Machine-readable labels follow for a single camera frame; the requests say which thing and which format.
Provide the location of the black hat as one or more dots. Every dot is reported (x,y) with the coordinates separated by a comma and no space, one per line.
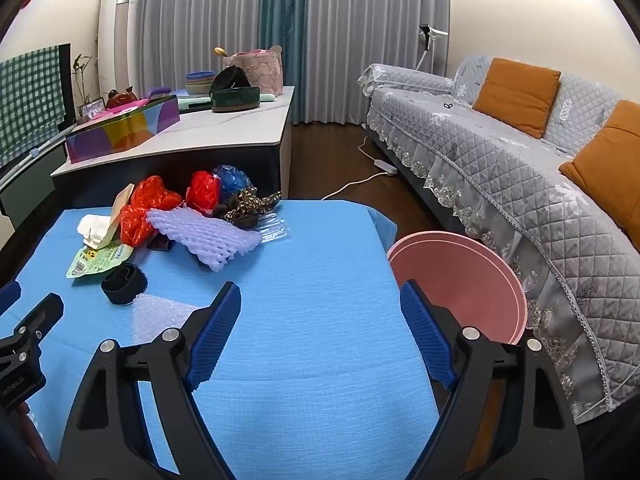
(227,79)

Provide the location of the white power strip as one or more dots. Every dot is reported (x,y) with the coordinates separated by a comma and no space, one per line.
(385,166)

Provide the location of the leopard print scrunchie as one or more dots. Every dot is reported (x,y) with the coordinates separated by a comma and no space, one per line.
(245,207)

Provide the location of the small photo frame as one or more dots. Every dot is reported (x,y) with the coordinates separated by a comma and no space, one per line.
(91,108)

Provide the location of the dark printed packaging bag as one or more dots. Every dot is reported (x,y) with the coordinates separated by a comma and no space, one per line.
(160,244)

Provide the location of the white floor lamp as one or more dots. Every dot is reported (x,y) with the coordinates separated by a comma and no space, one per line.
(427,35)

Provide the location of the clear bubble wrap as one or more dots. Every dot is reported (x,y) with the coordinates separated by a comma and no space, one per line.
(160,317)

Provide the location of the white foam net sleeve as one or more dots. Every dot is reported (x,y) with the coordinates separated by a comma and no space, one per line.
(210,237)

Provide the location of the stack of pastel bowls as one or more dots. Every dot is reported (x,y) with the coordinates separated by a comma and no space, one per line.
(200,84)

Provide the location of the teal curtain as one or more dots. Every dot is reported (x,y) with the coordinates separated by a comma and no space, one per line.
(282,35)

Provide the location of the large orange-red plastic bag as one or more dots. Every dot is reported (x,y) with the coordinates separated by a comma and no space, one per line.
(145,205)

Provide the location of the black plastic bag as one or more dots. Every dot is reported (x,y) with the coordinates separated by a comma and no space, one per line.
(122,287)

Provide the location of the beige paper piece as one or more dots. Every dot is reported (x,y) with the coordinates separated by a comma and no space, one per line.
(120,210)

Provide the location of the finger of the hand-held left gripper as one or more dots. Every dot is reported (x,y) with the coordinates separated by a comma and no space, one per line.
(42,312)
(9,297)

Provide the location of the small red plastic bag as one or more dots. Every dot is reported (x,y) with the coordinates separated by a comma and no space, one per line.
(202,192)

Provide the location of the blue plastic bag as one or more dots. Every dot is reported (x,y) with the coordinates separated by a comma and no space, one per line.
(235,180)

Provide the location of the grey quilted sofa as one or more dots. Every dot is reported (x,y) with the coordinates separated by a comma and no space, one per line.
(500,160)

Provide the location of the orange cushion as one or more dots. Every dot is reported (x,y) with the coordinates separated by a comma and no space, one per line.
(517,95)
(610,170)

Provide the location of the grey curtain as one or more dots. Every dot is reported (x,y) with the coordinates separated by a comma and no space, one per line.
(200,10)
(370,20)

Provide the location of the pink plastic bin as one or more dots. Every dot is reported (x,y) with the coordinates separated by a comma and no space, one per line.
(450,275)

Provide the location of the reddish brown teapot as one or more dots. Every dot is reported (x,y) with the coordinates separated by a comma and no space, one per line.
(120,97)

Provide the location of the blue table cover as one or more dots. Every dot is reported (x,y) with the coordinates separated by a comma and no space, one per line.
(310,285)

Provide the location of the television cabinet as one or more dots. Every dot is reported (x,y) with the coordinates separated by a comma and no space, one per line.
(25,195)

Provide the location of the small yellow ornament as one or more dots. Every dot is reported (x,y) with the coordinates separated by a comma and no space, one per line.
(220,52)

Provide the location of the multicoloured rectangular box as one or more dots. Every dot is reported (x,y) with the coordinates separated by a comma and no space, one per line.
(125,132)

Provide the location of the red wall ornament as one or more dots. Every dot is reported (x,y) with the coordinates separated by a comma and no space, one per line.
(27,0)

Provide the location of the green printed packet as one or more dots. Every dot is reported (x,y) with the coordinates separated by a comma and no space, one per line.
(95,265)

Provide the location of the black television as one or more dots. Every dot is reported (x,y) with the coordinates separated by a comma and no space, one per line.
(64,85)

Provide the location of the white-top coffee table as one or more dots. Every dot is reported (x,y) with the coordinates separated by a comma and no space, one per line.
(225,135)

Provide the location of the pink lace basket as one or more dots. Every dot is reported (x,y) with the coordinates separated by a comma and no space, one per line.
(262,72)

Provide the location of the green checked cloth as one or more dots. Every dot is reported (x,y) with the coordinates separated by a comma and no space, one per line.
(30,100)

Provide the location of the thin bamboo plant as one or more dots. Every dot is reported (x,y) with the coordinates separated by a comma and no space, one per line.
(82,80)

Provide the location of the white rod with blue ball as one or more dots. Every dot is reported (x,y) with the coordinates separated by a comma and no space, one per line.
(32,152)

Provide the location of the white tower air conditioner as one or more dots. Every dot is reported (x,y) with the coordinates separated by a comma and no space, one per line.
(117,35)

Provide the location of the white crumpled tissue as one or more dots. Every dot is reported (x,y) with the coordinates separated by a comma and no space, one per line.
(95,227)

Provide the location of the pale green mat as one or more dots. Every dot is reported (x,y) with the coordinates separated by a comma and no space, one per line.
(192,104)

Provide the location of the purple plastic item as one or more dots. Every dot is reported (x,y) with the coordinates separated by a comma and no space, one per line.
(160,92)

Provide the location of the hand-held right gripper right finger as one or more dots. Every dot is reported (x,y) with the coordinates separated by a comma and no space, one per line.
(425,330)

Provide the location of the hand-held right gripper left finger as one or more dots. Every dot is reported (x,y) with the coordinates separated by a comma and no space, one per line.
(217,330)

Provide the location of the clear plastic bag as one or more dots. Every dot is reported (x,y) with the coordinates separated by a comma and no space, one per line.
(272,225)

